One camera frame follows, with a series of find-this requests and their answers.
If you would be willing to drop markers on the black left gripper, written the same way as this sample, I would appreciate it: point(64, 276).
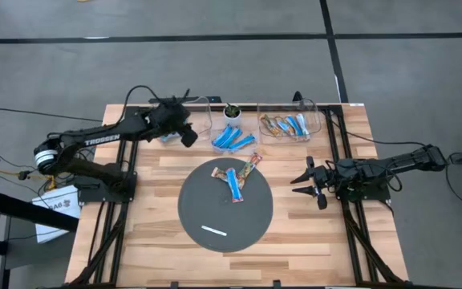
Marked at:
point(171, 118)

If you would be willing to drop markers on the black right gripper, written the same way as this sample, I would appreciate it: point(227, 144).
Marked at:
point(327, 178)

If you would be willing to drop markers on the red orange granola bar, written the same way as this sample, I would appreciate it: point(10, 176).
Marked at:
point(251, 168)

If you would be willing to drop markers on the white-backed granola bar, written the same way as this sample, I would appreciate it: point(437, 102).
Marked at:
point(303, 125)

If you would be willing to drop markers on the orange green granola bar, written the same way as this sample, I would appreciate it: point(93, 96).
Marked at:
point(270, 125)
point(284, 127)

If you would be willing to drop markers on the blue red-ended granola bar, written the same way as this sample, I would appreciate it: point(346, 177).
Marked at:
point(235, 188)

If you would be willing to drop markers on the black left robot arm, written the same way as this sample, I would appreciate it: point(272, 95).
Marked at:
point(102, 138)

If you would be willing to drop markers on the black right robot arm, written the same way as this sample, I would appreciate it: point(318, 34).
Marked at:
point(407, 160)

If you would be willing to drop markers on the clear plastic bin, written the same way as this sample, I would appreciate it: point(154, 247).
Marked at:
point(203, 116)
point(314, 120)

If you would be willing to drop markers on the black bar device with light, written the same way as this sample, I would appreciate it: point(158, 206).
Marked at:
point(211, 99)

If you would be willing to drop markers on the small plant in white pot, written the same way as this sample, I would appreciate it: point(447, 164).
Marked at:
point(232, 114)

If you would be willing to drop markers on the small clear plastic tray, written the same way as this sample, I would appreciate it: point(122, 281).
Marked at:
point(251, 149)

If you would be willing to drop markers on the round grey woven placemat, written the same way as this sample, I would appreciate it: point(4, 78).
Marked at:
point(215, 208)

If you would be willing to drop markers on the white paper label strip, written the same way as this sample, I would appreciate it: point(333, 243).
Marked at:
point(214, 230)

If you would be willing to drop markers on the white paper sheet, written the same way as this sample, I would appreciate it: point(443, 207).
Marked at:
point(54, 200)

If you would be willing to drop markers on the black power plug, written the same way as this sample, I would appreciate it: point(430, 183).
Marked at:
point(24, 175)

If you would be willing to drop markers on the black desk beam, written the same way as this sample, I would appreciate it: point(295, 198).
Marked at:
point(26, 208)

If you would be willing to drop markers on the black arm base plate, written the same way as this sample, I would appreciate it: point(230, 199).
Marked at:
point(126, 196)
point(379, 194)

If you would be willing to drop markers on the black aluminium frame rails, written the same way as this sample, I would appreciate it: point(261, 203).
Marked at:
point(112, 241)
point(352, 249)

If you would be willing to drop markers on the black frame crossbar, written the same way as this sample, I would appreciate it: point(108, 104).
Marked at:
point(251, 107)

